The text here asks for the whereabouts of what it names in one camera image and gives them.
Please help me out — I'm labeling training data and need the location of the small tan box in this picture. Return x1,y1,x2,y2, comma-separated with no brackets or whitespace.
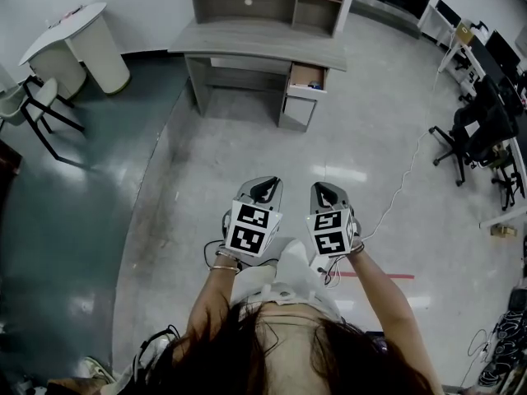
489,223,518,239

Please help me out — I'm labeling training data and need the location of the grey wooden shelf unit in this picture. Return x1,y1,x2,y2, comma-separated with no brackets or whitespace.
188,0,355,39

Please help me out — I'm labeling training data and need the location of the black swivel office chair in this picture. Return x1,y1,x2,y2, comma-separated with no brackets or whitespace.
455,47,479,103

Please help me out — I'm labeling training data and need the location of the white floor cable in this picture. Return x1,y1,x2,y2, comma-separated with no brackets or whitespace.
361,35,458,240

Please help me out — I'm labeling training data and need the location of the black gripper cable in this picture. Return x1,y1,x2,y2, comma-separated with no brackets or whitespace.
203,239,227,269

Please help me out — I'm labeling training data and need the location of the white card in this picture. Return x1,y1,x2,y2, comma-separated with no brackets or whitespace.
230,236,343,324

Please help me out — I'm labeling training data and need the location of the black headrest office chair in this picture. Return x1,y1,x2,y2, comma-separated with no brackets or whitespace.
492,150,527,211

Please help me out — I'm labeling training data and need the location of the grey wooden desk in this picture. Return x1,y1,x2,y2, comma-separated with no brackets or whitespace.
167,17,347,133

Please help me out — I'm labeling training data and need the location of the person's left forearm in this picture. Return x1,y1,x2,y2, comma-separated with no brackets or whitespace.
184,253,242,345

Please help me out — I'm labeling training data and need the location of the white desk drawer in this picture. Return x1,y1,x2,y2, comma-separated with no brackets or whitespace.
287,63,329,95

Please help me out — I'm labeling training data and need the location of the large black monitor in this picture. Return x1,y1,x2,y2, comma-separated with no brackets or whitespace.
484,30,522,72

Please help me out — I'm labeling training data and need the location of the small black monitor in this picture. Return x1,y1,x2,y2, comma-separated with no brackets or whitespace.
435,0,462,28

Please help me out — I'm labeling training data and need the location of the red floor tape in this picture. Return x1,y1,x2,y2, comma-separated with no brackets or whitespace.
340,272,415,281

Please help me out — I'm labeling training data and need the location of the person's white shoe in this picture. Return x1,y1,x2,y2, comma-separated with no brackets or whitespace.
80,355,117,386

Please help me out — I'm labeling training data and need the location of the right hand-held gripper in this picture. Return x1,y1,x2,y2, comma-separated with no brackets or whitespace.
305,181,364,258

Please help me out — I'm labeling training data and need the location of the black mesh office chair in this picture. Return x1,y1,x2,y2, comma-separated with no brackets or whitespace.
427,74,520,188

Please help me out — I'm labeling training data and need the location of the person's right forearm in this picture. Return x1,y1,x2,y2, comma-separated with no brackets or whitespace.
344,243,417,337

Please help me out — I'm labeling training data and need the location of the white chair black frame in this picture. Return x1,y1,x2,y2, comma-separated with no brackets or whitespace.
0,76,86,160

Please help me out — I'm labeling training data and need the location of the white and red gripper cable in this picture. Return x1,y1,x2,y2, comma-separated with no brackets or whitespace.
320,257,343,288

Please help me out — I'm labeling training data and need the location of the white rounded counter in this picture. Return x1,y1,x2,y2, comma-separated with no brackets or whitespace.
18,1,132,96

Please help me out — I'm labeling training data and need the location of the white office desk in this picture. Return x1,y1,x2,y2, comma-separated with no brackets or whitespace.
417,4,527,230

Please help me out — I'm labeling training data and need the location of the black headset cable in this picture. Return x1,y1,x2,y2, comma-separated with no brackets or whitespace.
138,324,183,366

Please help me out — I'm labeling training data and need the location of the pile of black cables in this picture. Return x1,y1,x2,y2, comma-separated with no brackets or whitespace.
469,286,527,391

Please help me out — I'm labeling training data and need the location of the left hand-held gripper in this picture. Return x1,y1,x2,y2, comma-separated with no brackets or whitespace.
223,174,285,259

